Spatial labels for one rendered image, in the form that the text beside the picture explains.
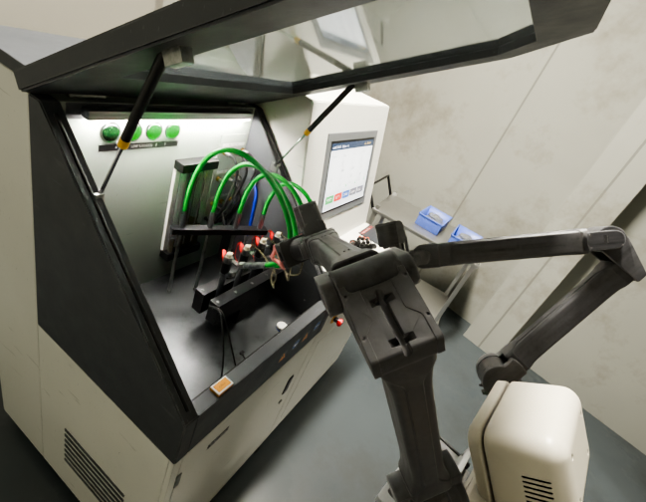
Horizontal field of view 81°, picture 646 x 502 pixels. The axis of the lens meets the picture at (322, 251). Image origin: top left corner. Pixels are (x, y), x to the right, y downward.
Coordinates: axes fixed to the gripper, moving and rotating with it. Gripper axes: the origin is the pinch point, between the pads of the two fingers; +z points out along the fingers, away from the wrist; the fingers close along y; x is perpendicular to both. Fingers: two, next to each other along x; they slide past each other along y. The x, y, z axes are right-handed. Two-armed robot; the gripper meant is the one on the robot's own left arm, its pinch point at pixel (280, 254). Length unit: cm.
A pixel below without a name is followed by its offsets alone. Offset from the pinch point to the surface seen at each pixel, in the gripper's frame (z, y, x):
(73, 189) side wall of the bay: 3.2, 38.9, -28.7
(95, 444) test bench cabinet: 52, 52, 34
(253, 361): 11.2, 13.5, 24.9
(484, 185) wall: 70, -255, 18
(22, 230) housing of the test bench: 33, 48, -29
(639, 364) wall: 1, -252, 174
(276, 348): 13.0, 4.8, 25.7
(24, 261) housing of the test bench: 40, 50, -22
